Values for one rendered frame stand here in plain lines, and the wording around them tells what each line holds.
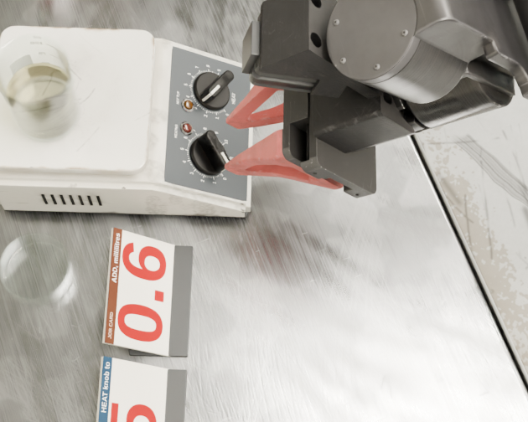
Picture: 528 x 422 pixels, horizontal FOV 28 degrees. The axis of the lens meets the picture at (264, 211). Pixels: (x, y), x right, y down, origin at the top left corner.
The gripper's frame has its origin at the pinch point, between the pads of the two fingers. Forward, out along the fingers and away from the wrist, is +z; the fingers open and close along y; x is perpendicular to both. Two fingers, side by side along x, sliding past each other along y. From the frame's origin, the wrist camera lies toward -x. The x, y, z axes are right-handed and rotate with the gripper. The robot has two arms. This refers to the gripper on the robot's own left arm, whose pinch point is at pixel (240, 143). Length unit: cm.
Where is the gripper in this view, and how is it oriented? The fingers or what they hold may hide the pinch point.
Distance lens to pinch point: 73.4
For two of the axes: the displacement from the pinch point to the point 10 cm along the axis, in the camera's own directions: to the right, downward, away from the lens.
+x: 6.4, 2.8, 7.2
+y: -0.2, 9.4, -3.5
